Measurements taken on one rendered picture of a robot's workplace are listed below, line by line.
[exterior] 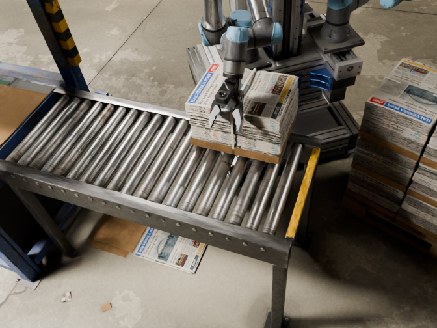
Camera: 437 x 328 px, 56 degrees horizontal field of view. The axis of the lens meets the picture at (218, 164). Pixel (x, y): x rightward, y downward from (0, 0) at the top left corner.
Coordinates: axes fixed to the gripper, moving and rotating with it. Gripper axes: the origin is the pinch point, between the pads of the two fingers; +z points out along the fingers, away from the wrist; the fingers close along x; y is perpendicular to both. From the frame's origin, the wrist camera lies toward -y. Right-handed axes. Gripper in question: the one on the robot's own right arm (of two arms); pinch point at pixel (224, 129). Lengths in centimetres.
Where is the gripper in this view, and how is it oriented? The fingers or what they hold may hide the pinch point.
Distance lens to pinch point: 148.6
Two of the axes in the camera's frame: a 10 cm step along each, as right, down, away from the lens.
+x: -9.3, -2.2, 3.0
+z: -1.1, 9.3, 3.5
